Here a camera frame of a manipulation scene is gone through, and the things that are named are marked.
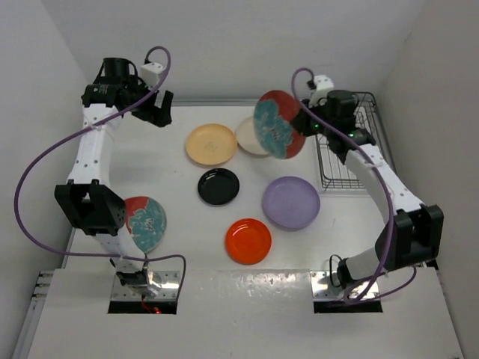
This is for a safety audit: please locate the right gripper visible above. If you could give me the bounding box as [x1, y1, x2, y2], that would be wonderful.
[293, 96, 336, 138]

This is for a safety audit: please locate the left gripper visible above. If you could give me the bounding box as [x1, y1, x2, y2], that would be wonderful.
[124, 75, 172, 127]

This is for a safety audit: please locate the red teal floral plate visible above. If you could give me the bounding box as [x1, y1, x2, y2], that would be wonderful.
[253, 90, 306, 159]
[124, 196, 167, 254]

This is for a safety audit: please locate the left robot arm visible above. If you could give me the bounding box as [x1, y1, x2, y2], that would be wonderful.
[55, 58, 173, 298]

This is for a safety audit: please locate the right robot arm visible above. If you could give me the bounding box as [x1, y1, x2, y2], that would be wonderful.
[293, 90, 444, 289]

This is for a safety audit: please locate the yellow plastic plate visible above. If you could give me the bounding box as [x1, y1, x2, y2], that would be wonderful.
[185, 123, 237, 166]

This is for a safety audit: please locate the cream plastic plate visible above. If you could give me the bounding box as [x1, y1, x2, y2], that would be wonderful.
[235, 117, 270, 157]

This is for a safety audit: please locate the black glossy plate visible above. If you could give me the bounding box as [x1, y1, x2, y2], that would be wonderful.
[197, 168, 240, 206]

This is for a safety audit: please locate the lilac plastic plate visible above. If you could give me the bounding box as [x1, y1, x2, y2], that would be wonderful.
[261, 176, 321, 230]

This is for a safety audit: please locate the orange glossy plate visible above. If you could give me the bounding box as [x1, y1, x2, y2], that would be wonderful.
[225, 218, 272, 266]

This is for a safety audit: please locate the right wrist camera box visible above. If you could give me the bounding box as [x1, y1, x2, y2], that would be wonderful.
[308, 75, 335, 106]

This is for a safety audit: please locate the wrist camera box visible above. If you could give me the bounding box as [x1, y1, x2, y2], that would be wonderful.
[308, 75, 335, 106]
[139, 62, 165, 88]

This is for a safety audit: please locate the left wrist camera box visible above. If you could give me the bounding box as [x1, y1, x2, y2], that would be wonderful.
[139, 62, 165, 88]

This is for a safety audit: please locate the grey wire dish rack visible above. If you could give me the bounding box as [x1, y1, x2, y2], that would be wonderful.
[315, 91, 396, 194]

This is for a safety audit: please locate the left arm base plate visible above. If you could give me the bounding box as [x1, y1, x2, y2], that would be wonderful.
[108, 271, 180, 315]

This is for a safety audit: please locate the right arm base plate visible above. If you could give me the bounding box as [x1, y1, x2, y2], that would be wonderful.
[310, 271, 382, 314]

